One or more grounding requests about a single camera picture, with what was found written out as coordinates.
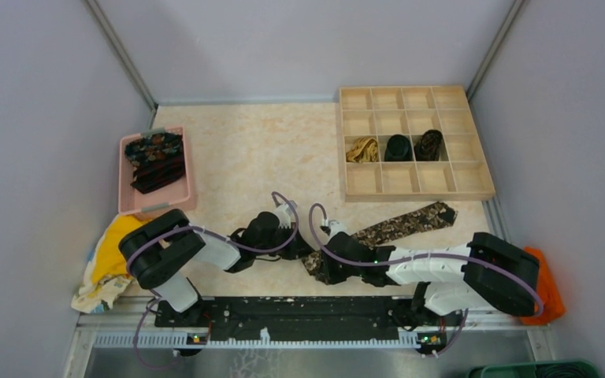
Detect wooden compartment tray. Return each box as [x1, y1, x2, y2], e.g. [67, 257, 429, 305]
[338, 85, 496, 202]

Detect dark ties in basket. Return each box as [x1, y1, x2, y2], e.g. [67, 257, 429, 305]
[124, 132, 186, 195]

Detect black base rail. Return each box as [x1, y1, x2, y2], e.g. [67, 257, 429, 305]
[154, 296, 462, 342]

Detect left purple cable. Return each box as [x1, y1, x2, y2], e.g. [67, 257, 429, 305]
[124, 191, 301, 372]

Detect pink plastic basket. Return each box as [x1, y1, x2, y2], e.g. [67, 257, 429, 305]
[118, 127, 197, 220]

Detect rolled dark green tie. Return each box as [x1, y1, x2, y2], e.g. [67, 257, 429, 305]
[384, 135, 414, 162]

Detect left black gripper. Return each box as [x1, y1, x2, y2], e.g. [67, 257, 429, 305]
[255, 222, 315, 261]

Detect brown floral patterned tie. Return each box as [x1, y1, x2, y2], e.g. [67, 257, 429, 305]
[302, 202, 458, 278]

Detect yellow cloth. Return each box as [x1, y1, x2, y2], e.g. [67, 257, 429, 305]
[90, 215, 147, 284]

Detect white patterned cloth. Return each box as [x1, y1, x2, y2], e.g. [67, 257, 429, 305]
[70, 250, 132, 314]

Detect purple cable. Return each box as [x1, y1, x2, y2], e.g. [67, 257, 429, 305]
[124, 191, 301, 372]
[308, 203, 544, 358]

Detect orange cloth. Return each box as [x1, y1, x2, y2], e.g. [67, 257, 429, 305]
[520, 246, 566, 326]

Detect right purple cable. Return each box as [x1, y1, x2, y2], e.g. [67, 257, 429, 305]
[308, 203, 544, 358]

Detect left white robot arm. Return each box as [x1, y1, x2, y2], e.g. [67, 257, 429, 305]
[118, 203, 313, 326]

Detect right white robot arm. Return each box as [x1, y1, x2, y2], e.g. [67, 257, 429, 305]
[320, 220, 544, 324]

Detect rolled yellow tie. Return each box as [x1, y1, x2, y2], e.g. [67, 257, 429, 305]
[345, 136, 379, 163]

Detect green bin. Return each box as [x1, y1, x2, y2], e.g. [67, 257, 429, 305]
[466, 360, 602, 378]

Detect rolled brown patterned tie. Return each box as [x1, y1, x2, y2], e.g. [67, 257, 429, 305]
[414, 129, 443, 161]

